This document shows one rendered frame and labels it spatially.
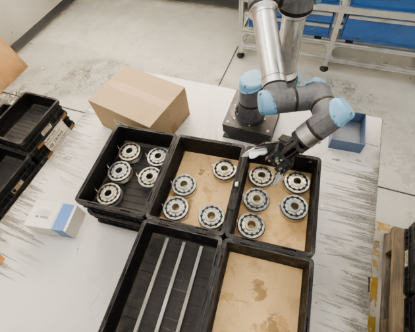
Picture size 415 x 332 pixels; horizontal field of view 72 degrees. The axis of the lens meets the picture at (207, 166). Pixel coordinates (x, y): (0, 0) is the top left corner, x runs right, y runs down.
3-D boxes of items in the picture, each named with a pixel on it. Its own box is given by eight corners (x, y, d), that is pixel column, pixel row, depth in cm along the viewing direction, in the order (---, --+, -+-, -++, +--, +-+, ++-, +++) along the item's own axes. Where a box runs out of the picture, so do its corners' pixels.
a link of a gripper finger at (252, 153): (236, 155, 93) (265, 154, 89) (241, 147, 97) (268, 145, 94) (238, 164, 94) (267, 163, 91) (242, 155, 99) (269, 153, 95)
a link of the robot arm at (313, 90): (292, 78, 87) (302, 100, 80) (328, 73, 87) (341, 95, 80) (288, 98, 93) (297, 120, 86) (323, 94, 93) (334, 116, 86)
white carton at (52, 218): (86, 213, 132) (77, 205, 125) (75, 238, 126) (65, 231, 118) (47, 207, 135) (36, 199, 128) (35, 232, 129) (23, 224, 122)
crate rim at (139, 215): (118, 126, 132) (116, 123, 130) (178, 137, 126) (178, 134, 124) (76, 203, 112) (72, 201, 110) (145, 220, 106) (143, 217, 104)
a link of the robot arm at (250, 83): (236, 90, 139) (236, 68, 127) (263, 87, 138) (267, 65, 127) (240, 109, 133) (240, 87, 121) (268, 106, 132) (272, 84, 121)
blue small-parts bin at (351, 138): (331, 118, 151) (334, 109, 145) (361, 122, 148) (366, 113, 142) (327, 147, 141) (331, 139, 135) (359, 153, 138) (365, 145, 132)
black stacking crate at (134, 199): (124, 139, 140) (116, 124, 130) (182, 149, 134) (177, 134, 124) (87, 213, 120) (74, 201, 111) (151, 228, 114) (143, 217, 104)
